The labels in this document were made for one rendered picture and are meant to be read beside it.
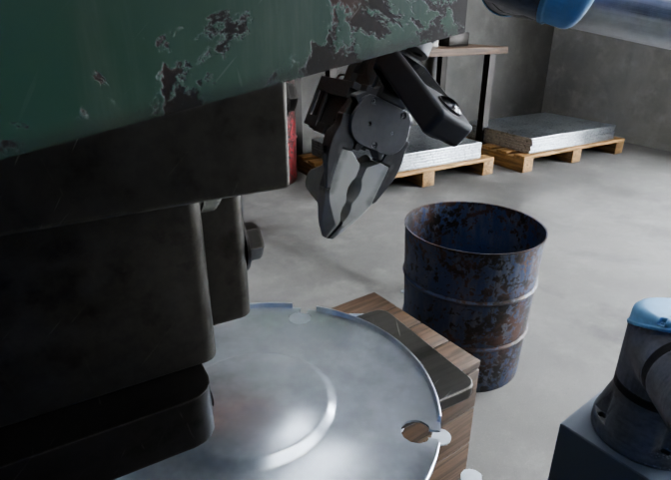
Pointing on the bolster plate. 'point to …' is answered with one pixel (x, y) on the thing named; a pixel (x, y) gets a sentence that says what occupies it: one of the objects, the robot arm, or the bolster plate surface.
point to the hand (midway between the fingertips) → (335, 229)
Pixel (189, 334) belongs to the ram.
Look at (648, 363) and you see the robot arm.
